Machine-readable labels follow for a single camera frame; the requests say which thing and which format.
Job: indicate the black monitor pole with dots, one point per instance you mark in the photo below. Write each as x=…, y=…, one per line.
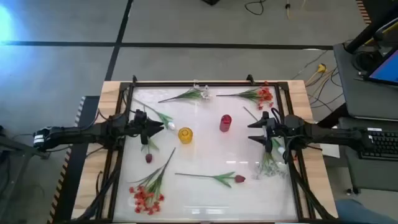
x=363, y=34

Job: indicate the yellow glass vase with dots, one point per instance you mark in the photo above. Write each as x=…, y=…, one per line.
x=185, y=136

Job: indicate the red ribbed glass vase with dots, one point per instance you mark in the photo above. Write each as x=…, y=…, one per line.
x=225, y=123

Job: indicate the black mat with striped edge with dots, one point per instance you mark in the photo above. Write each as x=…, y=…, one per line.
x=74, y=174

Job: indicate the monitor with blue screen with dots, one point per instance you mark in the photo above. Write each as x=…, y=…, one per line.
x=388, y=70

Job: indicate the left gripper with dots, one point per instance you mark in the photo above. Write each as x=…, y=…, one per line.
x=140, y=123

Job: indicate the black frame clamp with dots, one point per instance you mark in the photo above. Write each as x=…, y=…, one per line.
x=134, y=80
x=250, y=79

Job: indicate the dark red tulip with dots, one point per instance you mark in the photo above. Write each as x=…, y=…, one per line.
x=149, y=158

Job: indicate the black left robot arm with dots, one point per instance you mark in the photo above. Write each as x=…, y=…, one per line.
x=77, y=133

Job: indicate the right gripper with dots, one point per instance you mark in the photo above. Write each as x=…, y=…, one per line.
x=275, y=130

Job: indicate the yellow power plug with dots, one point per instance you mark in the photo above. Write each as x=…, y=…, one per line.
x=321, y=68

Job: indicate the black keyboard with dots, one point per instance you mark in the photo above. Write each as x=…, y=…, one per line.
x=385, y=144

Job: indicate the white tulip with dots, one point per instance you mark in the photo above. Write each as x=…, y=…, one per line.
x=281, y=150
x=164, y=117

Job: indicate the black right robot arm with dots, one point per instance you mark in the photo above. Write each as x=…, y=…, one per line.
x=329, y=135

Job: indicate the grey metal stand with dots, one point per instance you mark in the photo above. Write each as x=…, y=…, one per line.
x=18, y=149

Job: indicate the person's leg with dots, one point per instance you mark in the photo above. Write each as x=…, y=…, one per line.
x=363, y=214

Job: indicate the orange blossom bunch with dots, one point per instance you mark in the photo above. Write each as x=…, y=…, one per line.
x=252, y=95
x=146, y=196

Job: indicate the dark grey low desk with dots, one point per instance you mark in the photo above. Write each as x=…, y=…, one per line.
x=373, y=174

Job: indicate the white paper sheet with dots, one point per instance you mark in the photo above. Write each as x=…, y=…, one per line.
x=331, y=152

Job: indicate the black aluminium table frame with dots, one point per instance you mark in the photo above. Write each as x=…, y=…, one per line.
x=217, y=84

